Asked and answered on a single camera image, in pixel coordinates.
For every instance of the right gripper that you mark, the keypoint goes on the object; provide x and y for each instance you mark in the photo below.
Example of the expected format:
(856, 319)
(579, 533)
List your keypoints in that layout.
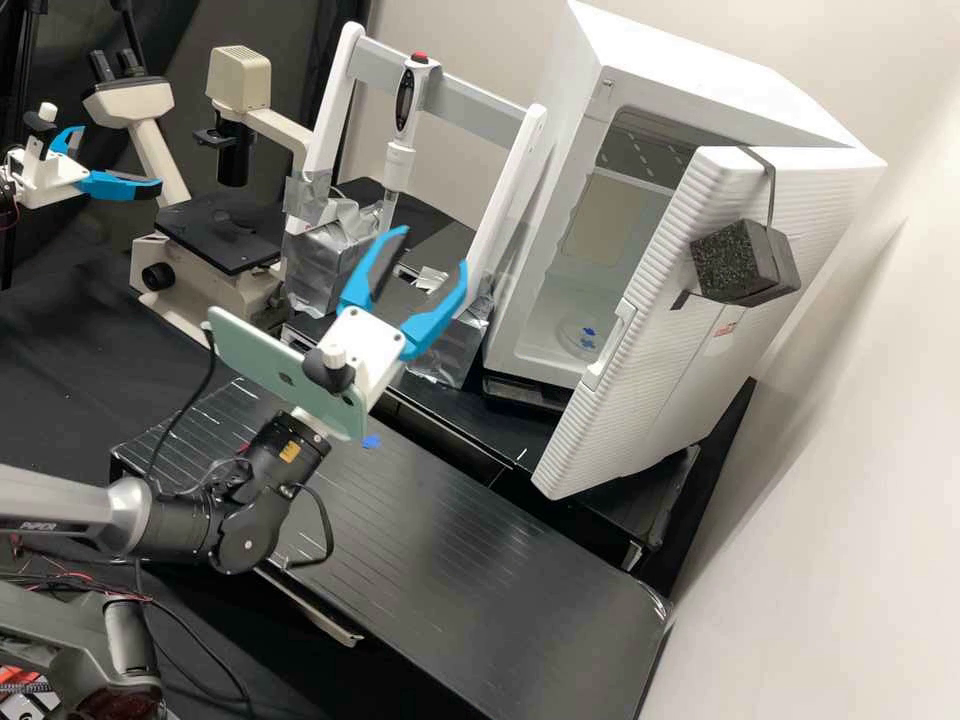
(367, 345)

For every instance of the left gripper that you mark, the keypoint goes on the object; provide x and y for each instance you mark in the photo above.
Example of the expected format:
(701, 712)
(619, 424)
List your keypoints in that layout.
(45, 176)

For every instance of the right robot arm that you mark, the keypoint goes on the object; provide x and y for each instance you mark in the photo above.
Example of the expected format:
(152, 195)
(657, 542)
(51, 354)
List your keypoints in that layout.
(172, 521)

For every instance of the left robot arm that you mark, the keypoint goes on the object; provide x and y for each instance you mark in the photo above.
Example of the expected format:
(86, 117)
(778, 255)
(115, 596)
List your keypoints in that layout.
(6, 191)

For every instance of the incubator door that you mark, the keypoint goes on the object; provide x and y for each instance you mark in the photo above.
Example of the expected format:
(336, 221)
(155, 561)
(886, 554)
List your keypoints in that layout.
(637, 360)

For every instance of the left phone holder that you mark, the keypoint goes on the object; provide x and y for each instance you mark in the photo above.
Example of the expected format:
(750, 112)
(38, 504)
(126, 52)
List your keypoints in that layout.
(41, 124)

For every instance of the cream microscope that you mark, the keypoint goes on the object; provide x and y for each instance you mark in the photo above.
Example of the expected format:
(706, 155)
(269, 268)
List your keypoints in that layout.
(210, 270)

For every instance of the petri dish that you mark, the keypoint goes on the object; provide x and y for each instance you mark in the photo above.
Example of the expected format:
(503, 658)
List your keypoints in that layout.
(579, 334)

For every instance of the pipette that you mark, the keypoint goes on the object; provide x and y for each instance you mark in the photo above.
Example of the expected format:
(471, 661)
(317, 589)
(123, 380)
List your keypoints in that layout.
(409, 97)

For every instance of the white pipette stand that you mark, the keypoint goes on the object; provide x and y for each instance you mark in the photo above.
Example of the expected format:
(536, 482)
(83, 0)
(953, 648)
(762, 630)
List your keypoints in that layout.
(480, 97)

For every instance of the white incubator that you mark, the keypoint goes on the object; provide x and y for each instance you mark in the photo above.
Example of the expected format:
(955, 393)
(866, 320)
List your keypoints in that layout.
(675, 82)

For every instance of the right wrist camera phone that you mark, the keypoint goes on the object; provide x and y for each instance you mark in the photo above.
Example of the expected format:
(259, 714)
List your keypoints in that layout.
(259, 352)

